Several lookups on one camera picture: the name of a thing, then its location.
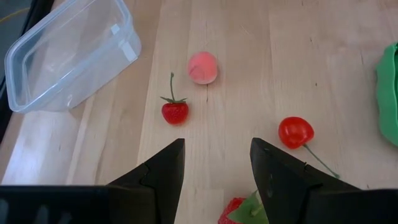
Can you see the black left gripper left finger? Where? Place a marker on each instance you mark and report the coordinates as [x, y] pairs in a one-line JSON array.
[[164, 186]]

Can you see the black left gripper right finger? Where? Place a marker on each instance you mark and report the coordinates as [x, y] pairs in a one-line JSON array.
[[280, 180]]

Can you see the red toy cherry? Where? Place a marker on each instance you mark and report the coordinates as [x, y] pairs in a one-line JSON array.
[[293, 132]]

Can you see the toy strawberry with broad leaf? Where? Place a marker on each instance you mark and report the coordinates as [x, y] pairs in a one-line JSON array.
[[231, 214]]

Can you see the toy strawberry with long stem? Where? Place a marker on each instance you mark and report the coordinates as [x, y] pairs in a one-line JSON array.
[[175, 112]]

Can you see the green toy vegetable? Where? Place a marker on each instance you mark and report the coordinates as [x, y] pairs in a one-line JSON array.
[[388, 93]]

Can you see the clear plastic tupperware container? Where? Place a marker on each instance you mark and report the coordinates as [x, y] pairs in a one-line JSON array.
[[71, 56]]

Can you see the pink toy peach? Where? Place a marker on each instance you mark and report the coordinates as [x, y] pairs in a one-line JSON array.
[[202, 68]]

